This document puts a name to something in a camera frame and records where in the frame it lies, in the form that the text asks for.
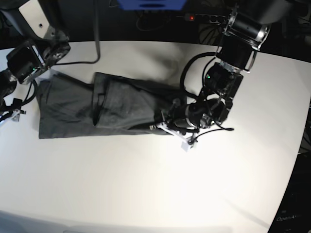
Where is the black OpenArm base box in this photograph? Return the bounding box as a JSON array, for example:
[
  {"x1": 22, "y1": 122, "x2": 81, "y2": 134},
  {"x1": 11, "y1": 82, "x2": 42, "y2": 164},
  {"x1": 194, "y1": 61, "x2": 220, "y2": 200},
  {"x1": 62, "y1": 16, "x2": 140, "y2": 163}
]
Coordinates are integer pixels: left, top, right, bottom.
[{"x1": 268, "y1": 152, "x2": 311, "y2": 233}]

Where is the dark grey T-shirt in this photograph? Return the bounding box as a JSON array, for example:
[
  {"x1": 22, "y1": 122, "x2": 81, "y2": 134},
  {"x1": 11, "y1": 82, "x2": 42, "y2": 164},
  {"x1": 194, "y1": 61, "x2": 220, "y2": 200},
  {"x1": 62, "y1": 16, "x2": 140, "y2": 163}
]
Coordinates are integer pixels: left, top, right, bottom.
[{"x1": 36, "y1": 72, "x2": 187, "y2": 139}]

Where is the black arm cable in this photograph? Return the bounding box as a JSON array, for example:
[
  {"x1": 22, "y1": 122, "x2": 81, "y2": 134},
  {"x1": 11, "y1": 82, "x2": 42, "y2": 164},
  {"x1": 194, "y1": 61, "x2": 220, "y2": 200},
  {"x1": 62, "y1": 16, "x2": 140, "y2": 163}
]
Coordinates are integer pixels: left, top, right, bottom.
[{"x1": 57, "y1": 0, "x2": 102, "y2": 66}]

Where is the black power strip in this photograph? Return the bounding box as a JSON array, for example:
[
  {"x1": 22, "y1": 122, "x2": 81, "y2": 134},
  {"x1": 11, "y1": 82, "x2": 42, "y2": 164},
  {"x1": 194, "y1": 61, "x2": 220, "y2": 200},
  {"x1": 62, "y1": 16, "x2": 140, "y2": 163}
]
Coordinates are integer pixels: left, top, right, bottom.
[{"x1": 184, "y1": 14, "x2": 227, "y2": 24}]

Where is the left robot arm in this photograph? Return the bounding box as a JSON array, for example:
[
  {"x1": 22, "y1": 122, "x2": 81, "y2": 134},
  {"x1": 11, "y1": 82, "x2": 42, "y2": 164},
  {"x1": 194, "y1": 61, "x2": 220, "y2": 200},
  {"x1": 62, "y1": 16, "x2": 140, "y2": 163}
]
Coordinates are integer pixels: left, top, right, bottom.
[{"x1": 156, "y1": 0, "x2": 299, "y2": 134}]

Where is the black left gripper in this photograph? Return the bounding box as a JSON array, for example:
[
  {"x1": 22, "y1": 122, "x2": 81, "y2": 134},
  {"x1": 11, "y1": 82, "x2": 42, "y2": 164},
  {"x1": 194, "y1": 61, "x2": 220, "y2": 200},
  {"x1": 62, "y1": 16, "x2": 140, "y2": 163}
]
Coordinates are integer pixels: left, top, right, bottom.
[{"x1": 160, "y1": 103, "x2": 211, "y2": 129}]

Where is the blue plastic box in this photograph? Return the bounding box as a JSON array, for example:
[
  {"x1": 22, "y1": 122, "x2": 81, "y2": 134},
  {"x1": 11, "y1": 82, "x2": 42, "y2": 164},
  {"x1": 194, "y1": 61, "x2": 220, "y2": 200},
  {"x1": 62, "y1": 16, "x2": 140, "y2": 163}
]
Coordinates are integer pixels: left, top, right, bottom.
[{"x1": 117, "y1": 0, "x2": 187, "y2": 11}]

